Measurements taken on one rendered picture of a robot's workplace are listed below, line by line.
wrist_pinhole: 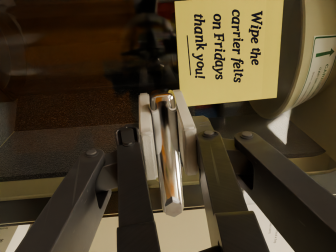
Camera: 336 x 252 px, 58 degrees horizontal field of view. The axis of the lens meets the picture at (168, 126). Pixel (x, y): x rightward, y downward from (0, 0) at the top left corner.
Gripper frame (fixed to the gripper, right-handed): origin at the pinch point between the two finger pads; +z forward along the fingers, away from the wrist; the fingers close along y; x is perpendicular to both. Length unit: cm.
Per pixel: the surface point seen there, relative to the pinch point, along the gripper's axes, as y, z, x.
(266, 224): 28, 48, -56
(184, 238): 4, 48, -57
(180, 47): 1.8, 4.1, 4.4
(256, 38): 7.3, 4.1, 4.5
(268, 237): 29, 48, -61
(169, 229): 0, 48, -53
